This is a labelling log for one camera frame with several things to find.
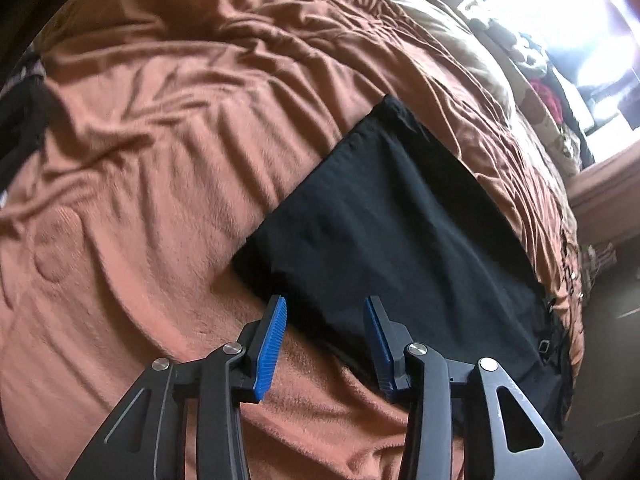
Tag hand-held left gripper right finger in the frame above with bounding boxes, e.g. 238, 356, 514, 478
364, 296, 583, 480

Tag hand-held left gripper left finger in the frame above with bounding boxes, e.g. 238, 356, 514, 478
65, 294, 289, 480

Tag black pants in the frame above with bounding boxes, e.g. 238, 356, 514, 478
231, 94, 576, 431

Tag brown blanket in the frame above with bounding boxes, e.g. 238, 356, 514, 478
0, 0, 586, 480

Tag printed beige window cushion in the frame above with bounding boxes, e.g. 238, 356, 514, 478
500, 45, 588, 176

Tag red cloth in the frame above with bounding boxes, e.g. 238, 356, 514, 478
531, 77, 566, 128

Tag beige pillow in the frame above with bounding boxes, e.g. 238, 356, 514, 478
345, 0, 526, 106

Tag stack of folded black clothes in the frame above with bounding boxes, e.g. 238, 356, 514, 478
0, 47, 48, 196

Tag grey white plush toy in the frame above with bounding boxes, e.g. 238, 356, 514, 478
465, 7, 521, 41

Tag black charging cable bundle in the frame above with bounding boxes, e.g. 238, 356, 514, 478
537, 240, 583, 376

